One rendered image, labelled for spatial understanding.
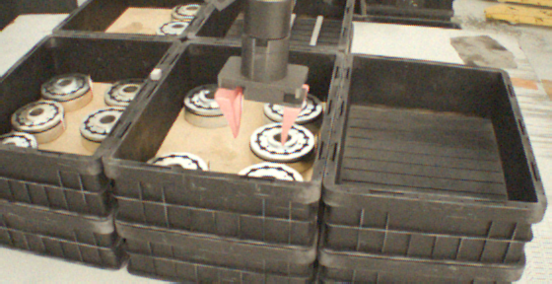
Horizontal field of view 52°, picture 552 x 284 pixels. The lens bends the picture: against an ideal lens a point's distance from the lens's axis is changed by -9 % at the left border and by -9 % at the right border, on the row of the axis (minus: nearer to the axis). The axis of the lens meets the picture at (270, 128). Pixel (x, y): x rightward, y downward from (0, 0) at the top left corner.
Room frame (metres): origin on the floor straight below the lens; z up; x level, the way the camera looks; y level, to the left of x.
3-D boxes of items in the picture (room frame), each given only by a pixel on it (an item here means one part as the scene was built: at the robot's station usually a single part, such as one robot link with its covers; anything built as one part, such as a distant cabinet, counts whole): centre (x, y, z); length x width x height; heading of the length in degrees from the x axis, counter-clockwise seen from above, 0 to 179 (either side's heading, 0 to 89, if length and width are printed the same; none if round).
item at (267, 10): (0.68, 0.00, 1.13); 0.07 x 0.06 x 0.07; 172
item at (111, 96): (0.96, 0.26, 0.86); 0.10 x 0.10 x 0.01
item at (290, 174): (0.69, 0.00, 0.86); 0.10 x 0.10 x 0.01
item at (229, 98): (0.68, 0.03, 1.00); 0.07 x 0.07 x 0.09; 78
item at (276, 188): (0.82, 0.05, 0.92); 0.40 x 0.30 x 0.02; 170
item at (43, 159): (0.87, 0.34, 0.92); 0.40 x 0.30 x 0.02; 170
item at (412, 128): (0.76, -0.25, 0.87); 0.40 x 0.30 x 0.11; 170
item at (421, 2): (2.49, -0.60, 0.37); 0.40 x 0.30 x 0.45; 84
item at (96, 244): (0.87, 0.34, 0.76); 0.40 x 0.30 x 0.12; 170
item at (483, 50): (1.49, -0.60, 0.71); 0.22 x 0.19 x 0.01; 174
